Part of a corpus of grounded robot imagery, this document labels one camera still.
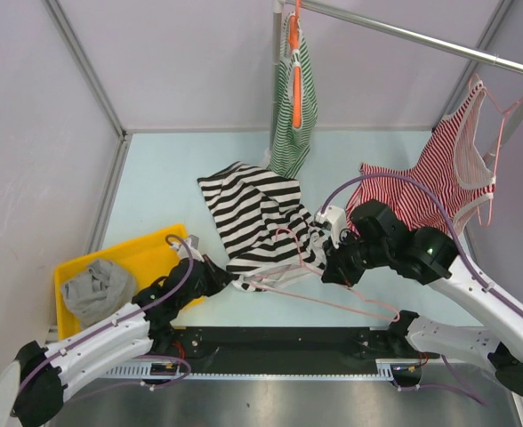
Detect orange plastic hanger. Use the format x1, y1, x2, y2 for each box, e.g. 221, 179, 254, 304
288, 0, 302, 129

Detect yellow plastic bin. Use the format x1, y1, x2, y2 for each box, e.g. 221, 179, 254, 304
53, 224, 187, 341

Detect pink wire hanger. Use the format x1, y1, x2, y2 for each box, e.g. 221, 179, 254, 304
246, 227, 401, 323

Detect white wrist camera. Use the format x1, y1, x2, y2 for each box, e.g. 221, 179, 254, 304
173, 235, 204, 262
315, 205, 347, 248

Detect red white striped tank top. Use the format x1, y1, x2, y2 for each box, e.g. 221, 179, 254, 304
345, 80, 495, 234

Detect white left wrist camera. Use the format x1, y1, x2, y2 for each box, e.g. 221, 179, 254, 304
173, 235, 204, 262

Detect white slotted cable duct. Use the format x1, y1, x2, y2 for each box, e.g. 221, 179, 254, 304
101, 359, 424, 381

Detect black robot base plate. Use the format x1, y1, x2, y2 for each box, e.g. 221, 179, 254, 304
144, 326, 435, 372

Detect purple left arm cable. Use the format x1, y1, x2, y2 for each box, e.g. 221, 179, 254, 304
19, 234, 197, 392

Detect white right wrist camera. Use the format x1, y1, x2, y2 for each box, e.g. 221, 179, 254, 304
315, 205, 347, 248

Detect green white striped tank top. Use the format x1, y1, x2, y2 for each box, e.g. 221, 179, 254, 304
269, 12, 318, 179

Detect pink hanger under red top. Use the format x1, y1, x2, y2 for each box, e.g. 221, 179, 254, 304
477, 60, 523, 226

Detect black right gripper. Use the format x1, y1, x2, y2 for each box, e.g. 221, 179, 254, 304
321, 228, 390, 287

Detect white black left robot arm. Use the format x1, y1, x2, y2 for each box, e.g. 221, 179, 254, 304
10, 257, 233, 426

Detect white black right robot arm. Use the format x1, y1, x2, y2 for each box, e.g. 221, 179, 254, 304
316, 200, 523, 397

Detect metal clothes rail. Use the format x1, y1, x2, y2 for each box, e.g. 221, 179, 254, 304
300, 1, 523, 76

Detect black white striped tank top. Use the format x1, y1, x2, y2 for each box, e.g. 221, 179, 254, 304
197, 162, 326, 292

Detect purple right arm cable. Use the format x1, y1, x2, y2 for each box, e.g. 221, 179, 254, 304
318, 173, 523, 406

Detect grey cloth garment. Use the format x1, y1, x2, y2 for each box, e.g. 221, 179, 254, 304
60, 259, 137, 329

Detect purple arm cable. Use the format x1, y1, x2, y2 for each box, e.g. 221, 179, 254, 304
318, 173, 523, 406
19, 234, 197, 392

